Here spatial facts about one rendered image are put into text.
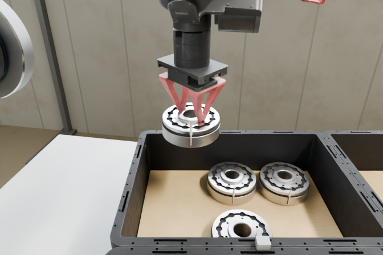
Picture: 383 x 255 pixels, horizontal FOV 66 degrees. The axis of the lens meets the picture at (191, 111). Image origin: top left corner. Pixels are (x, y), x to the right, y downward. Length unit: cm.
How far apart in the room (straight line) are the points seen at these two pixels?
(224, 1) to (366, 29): 169
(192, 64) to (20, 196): 65
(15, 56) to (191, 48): 31
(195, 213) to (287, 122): 165
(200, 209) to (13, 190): 56
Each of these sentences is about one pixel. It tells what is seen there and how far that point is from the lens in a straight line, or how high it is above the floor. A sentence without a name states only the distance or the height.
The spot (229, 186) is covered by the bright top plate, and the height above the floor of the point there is 86.
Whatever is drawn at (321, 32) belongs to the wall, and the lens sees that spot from 199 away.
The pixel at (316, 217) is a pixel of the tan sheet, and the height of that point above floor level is 83.
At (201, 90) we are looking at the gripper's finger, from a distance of 44.
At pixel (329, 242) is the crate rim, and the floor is 93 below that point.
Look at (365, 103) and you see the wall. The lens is 223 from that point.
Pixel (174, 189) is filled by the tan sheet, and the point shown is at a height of 83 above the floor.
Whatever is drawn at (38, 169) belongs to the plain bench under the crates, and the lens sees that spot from 103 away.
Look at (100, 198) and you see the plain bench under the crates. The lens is 86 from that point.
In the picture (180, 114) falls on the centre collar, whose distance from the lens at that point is 52.
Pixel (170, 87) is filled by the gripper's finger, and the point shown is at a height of 108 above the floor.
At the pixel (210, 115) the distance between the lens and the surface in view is 53.
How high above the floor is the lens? 127
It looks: 27 degrees down
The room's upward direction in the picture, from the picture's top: straight up
